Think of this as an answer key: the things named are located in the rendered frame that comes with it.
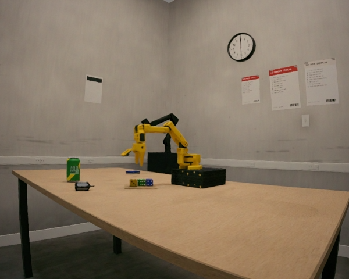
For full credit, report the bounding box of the green die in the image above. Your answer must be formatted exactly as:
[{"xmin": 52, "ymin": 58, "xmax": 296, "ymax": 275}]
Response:
[{"xmin": 137, "ymin": 179, "xmax": 145, "ymax": 187}]

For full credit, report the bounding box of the yellow die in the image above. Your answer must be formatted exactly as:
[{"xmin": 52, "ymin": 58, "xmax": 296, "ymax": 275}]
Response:
[{"xmin": 130, "ymin": 179, "xmax": 137, "ymax": 187}]

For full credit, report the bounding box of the blue die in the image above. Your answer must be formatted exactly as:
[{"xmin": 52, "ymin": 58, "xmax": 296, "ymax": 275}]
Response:
[{"xmin": 146, "ymin": 179, "xmax": 153, "ymax": 186}]

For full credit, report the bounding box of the green soda can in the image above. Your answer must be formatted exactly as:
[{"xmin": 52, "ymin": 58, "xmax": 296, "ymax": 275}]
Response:
[{"xmin": 67, "ymin": 157, "xmax": 80, "ymax": 183}]

